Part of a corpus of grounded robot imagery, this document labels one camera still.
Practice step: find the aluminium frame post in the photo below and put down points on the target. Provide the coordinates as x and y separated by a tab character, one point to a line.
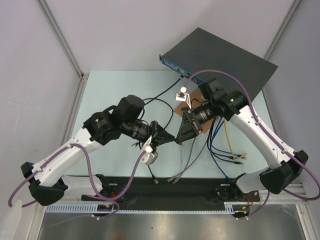
282	28
54	25

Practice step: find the left aluminium frame post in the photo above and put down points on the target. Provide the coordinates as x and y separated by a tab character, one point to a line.
54	25

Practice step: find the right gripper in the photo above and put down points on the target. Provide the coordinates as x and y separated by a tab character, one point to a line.
188	122

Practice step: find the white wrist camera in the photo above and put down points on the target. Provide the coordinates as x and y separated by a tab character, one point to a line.
149	152
183	96

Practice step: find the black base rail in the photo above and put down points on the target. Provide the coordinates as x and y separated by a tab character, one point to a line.
189	194

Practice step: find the wooden base board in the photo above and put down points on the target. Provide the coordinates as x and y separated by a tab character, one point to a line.
196	98

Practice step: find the white slotted cable duct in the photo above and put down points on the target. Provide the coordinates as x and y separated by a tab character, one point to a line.
104	208

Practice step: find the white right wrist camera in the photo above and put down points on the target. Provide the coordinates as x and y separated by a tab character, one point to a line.
183	96

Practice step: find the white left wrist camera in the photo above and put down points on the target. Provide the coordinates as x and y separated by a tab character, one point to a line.
149	152

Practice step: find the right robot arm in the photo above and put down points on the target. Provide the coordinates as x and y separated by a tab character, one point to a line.
284	163

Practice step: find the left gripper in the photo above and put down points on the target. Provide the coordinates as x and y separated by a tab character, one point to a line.
159	135

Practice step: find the blue-faced black network switch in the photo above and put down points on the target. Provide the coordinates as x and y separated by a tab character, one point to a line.
219	59

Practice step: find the right aluminium frame post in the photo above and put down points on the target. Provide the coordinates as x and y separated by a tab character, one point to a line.
282	28

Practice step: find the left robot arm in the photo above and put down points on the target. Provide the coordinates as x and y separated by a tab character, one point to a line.
47	179

